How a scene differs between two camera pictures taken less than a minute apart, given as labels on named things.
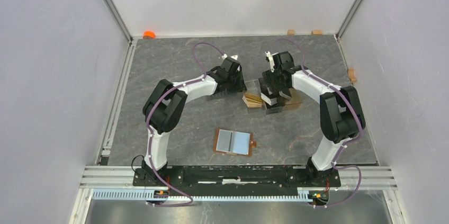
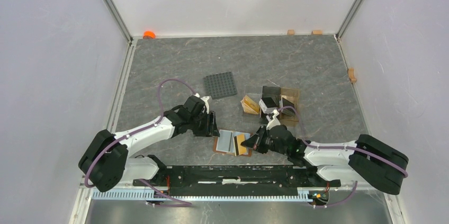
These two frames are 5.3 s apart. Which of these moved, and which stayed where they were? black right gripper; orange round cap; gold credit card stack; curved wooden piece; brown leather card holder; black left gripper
Moved: black right gripper; gold credit card stack; black left gripper
Stayed: curved wooden piece; orange round cap; brown leather card holder
